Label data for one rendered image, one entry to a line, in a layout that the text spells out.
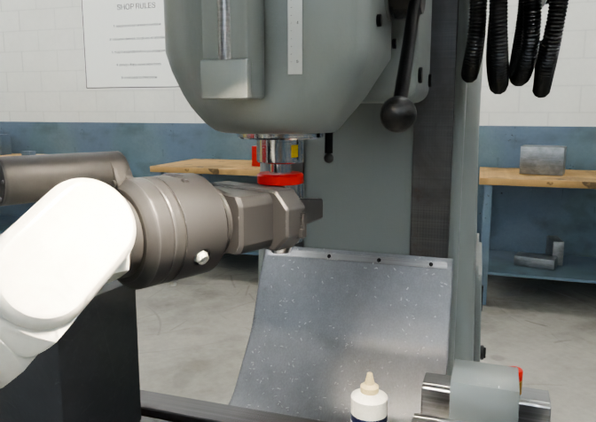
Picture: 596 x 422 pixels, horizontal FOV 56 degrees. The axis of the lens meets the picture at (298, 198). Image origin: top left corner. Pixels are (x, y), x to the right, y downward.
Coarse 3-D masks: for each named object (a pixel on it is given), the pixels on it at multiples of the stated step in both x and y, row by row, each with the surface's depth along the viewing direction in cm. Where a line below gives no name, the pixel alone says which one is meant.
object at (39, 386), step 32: (128, 288) 68; (96, 320) 64; (128, 320) 68; (64, 352) 60; (96, 352) 64; (128, 352) 69; (32, 384) 62; (64, 384) 60; (96, 384) 65; (128, 384) 69; (0, 416) 66; (32, 416) 63; (64, 416) 61; (96, 416) 65; (128, 416) 70
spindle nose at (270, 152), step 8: (256, 144) 56; (264, 144) 55; (272, 144) 54; (280, 144) 54; (288, 144) 54; (296, 144) 55; (256, 152) 56; (264, 152) 55; (272, 152) 54; (280, 152) 54; (288, 152) 54; (256, 160) 56; (264, 160) 55; (272, 160) 54; (280, 160) 54; (288, 160) 54; (296, 160) 55
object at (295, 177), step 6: (258, 174) 56; (264, 174) 56; (270, 174) 56; (276, 174) 56; (282, 174) 56; (288, 174) 56; (294, 174) 56; (300, 174) 56; (258, 180) 56; (264, 180) 55; (270, 180) 55; (276, 180) 55; (282, 180) 55; (288, 180) 55; (294, 180) 55; (300, 180) 56
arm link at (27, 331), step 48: (48, 192) 36; (96, 192) 37; (0, 240) 33; (48, 240) 34; (96, 240) 36; (0, 288) 31; (48, 288) 33; (96, 288) 35; (0, 336) 32; (48, 336) 33; (0, 384) 33
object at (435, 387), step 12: (432, 384) 59; (444, 384) 59; (432, 396) 58; (444, 396) 58; (528, 396) 56; (540, 396) 56; (420, 408) 59; (432, 408) 59; (444, 408) 58; (528, 408) 55; (540, 408) 55; (528, 420) 56; (540, 420) 55
